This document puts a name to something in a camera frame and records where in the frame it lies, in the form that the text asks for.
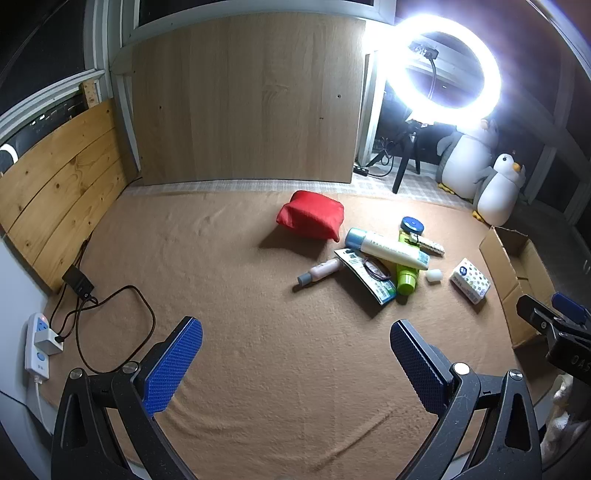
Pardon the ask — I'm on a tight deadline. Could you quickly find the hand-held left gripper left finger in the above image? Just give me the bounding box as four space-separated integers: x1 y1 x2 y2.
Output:
51 316 204 480

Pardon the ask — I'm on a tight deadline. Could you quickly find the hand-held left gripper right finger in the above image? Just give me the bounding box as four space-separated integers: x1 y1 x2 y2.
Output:
389 318 543 480

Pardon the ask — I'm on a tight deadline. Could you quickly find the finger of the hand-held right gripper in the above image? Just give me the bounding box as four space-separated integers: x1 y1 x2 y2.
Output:
516 294 574 341
551 292 591 327

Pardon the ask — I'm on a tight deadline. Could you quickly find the cardboard box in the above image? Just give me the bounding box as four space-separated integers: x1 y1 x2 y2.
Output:
479 226 561 349

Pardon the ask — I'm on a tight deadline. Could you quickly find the white patterned tissue pack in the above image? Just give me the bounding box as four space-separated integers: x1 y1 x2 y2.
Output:
449 258 491 305

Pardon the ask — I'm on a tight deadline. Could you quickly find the green and white packet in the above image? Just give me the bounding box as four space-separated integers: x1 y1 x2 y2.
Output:
334 248 398 305

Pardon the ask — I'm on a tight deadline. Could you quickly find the green hand cream tube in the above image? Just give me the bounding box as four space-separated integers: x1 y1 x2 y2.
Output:
396 231 421 296

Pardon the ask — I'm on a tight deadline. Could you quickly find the dark hair tie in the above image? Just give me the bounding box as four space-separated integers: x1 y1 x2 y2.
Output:
362 258 393 282

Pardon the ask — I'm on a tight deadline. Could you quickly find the white tube with blue cap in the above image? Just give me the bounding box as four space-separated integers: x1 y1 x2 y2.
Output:
345 227 431 271

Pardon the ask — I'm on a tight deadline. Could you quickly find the white patterned lighter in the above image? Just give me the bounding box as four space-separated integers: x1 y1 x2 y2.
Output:
409 233 445 256

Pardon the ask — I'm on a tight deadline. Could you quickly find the small pink bottle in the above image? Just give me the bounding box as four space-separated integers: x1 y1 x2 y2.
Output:
298 258 342 288

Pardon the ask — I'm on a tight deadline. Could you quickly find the red fabric pouch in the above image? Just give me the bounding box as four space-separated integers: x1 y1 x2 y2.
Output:
277 190 345 241

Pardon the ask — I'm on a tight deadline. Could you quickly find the pale fluffy cloth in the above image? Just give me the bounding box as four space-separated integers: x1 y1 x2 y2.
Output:
540 374 575 467

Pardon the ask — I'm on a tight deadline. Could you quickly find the small penguin plush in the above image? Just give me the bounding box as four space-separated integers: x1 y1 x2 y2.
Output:
472 153 527 226

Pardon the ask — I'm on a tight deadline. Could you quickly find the white plug charger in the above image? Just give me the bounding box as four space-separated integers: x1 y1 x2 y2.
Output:
34 330 64 356

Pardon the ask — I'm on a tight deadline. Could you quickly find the white power strip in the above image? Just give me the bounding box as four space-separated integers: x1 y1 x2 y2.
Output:
24 312 51 381

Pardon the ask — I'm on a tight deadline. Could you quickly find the large penguin plush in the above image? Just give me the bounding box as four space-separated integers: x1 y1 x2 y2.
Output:
436 117 502 200

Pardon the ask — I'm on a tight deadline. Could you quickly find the wooden slat board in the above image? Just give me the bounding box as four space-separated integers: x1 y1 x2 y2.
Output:
0 79 132 294

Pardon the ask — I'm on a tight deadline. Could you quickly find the large wooden panel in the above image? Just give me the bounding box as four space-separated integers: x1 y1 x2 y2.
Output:
131 13 368 185

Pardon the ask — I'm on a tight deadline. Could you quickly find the black phone holder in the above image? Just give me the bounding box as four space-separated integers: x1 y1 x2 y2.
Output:
409 41 439 100

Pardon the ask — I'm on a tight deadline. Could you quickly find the black power adapter with cable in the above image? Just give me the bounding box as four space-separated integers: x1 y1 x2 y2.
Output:
48 231 155 374

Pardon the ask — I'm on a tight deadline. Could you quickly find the white cable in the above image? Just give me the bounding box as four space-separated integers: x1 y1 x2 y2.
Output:
30 378 54 435

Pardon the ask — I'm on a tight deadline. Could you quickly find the white ring light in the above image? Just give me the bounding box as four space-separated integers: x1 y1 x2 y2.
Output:
369 14 502 125

